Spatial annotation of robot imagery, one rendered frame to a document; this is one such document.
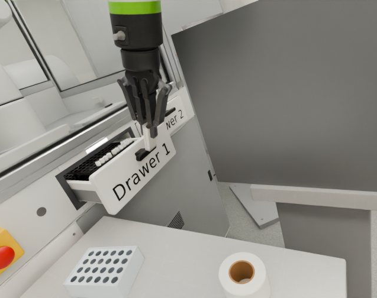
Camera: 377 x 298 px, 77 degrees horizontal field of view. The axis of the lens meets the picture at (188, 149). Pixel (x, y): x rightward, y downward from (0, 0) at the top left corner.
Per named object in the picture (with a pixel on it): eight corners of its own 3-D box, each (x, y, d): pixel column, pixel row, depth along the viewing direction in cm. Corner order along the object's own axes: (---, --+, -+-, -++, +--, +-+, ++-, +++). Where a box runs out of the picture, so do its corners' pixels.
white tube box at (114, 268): (144, 258, 49) (137, 245, 47) (125, 300, 41) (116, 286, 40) (96, 259, 53) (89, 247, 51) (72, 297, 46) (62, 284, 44)
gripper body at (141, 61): (109, 47, 45) (118, 94, 50) (145, 52, 42) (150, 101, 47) (134, 41, 50) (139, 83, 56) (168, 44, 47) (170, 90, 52)
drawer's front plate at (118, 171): (176, 152, 76) (164, 122, 72) (114, 216, 55) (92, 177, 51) (172, 153, 77) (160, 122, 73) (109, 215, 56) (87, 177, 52)
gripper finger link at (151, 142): (151, 120, 57) (154, 121, 56) (154, 145, 60) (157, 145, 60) (144, 126, 54) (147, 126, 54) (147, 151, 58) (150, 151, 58)
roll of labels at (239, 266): (256, 323, 32) (250, 305, 30) (216, 295, 37) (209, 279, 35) (279, 281, 36) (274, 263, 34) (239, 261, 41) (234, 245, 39)
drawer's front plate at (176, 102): (187, 118, 107) (180, 94, 103) (150, 150, 86) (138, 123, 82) (184, 119, 108) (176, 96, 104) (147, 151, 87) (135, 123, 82)
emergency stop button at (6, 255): (20, 257, 46) (7, 242, 45) (-1, 275, 43) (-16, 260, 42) (13, 253, 48) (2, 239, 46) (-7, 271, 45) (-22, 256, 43)
